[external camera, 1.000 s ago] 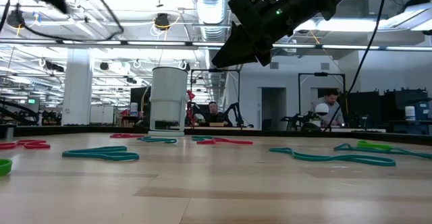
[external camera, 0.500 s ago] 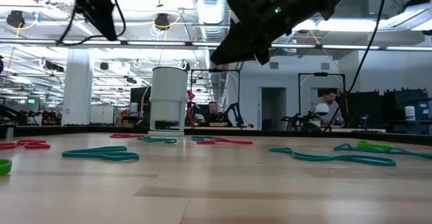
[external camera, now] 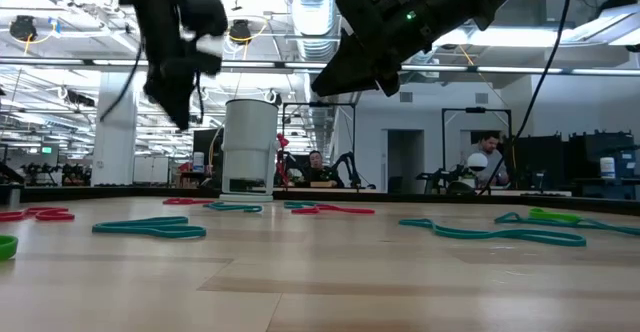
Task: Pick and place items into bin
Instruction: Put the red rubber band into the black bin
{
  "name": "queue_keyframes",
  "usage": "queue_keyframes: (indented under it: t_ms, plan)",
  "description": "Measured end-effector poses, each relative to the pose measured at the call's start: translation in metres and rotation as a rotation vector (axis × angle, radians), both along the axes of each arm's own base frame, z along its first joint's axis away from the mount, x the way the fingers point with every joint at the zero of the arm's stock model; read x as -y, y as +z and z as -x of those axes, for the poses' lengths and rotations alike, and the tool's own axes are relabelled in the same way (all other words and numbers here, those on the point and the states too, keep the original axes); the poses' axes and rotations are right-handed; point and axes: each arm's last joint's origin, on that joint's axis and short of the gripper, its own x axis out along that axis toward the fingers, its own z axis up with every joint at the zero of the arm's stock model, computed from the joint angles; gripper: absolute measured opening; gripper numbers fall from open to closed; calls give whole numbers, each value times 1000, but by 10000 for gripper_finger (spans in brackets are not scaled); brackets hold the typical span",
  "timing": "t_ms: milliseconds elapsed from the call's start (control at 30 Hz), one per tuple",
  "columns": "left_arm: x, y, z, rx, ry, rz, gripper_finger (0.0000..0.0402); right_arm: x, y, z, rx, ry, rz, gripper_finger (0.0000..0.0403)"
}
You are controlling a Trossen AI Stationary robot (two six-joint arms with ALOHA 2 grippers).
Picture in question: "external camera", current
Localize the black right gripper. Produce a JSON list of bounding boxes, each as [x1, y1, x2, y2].
[[310, 0, 451, 98]]

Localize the red rubber band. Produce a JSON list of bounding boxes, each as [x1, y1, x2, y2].
[[290, 203, 376, 216], [0, 206, 76, 224], [162, 197, 216, 207]]

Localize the white building column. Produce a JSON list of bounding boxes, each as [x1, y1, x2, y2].
[[91, 71, 139, 188]]

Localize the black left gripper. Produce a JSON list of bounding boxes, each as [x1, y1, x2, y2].
[[129, 0, 229, 130]]

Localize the white dome lamp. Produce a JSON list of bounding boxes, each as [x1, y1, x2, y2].
[[465, 151, 489, 173]]

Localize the white cabinet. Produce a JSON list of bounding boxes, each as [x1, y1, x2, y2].
[[132, 155, 171, 186]]

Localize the black metal frame stand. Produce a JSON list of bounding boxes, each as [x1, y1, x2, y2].
[[440, 105, 514, 186], [281, 100, 358, 189]]

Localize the person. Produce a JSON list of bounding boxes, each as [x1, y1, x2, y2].
[[459, 130, 512, 189], [298, 149, 346, 189]]

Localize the black ceiling cable reel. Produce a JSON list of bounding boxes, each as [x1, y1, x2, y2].
[[8, 14, 39, 43], [228, 18, 254, 46]]

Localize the white cylindrical container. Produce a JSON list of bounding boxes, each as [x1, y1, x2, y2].
[[218, 98, 280, 204]]

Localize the long white light bar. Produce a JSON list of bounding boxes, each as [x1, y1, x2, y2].
[[0, 56, 640, 77]]

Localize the green rubber band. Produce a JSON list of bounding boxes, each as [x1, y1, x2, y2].
[[528, 207, 584, 224], [0, 234, 20, 262]]

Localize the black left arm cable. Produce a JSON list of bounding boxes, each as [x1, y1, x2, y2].
[[98, 31, 146, 123]]

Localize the black cabinets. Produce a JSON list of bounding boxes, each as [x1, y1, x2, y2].
[[509, 130, 640, 201]]

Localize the black background robot arms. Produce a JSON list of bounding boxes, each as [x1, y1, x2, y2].
[[19, 160, 94, 187]]

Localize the red background object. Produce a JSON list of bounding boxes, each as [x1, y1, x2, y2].
[[276, 132, 292, 188]]

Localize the silver ventilation duct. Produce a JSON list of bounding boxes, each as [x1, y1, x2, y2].
[[285, 0, 346, 166]]

